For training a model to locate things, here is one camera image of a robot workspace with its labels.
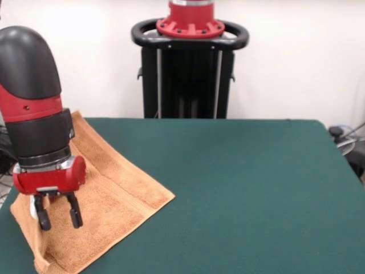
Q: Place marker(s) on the dark green table cloth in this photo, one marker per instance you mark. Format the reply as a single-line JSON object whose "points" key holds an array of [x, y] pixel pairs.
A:
{"points": [[256, 199]]}

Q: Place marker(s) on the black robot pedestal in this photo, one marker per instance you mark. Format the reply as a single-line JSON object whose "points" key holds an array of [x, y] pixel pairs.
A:
{"points": [[188, 80]]}

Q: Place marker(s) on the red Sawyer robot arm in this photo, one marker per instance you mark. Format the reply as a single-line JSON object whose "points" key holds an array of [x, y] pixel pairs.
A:
{"points": [[31, 100]]}

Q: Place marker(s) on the orange terry towel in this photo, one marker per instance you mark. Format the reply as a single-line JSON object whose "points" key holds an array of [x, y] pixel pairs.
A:
{"points": [[114, 199]]}

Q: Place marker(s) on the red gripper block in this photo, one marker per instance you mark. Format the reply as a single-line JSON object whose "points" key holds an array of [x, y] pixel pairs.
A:
{"points": [[57, 178]]}

